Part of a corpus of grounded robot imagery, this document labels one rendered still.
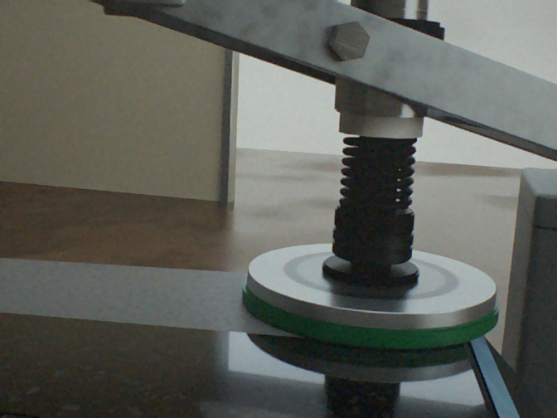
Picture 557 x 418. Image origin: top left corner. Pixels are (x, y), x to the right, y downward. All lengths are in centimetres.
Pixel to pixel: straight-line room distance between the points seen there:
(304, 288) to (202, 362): 12
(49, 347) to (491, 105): 37
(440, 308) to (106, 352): 25
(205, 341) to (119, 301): 11
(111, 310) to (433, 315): 25
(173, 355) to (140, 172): 542
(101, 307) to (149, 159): 527
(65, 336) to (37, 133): 577
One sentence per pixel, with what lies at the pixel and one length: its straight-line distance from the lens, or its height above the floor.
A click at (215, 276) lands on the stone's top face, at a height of 85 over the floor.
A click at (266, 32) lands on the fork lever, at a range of 54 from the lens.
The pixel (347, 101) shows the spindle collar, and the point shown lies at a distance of 61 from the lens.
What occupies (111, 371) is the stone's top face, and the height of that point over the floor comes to 85.
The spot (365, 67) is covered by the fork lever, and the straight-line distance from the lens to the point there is 56.
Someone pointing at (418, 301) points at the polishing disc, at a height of 88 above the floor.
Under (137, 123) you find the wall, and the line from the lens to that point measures 591.
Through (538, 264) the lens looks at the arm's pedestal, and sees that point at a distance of 141.
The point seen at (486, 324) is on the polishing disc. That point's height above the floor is 86.
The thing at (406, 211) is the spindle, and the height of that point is 93.
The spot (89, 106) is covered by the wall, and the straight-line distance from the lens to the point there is 608.
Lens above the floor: 105
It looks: 11 degrees down
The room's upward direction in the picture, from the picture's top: 3 degrees clockwise
